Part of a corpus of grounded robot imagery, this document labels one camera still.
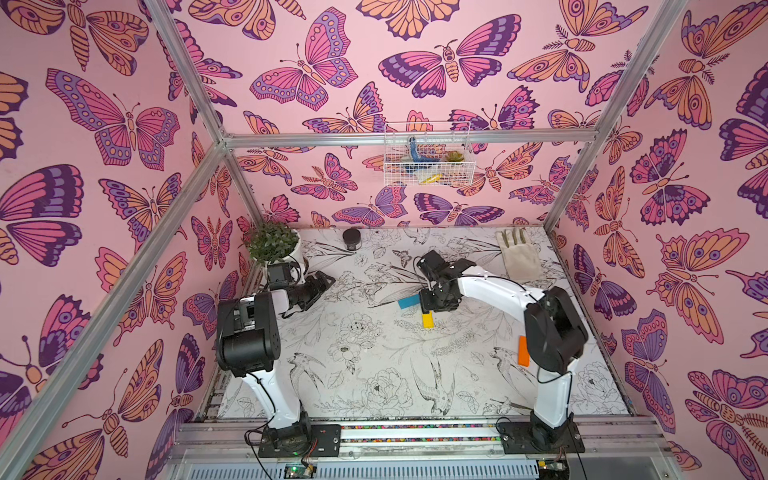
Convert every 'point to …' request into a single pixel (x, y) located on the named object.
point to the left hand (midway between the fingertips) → (330, 284)
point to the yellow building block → (428, 321)
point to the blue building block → (409, 301)
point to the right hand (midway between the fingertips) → (430, 305)
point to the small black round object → (352, 239)
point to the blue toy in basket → (416, 157)
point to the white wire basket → (428, 154)
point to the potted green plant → (271, 241)
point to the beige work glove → (523, 258)
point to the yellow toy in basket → (432, 179)
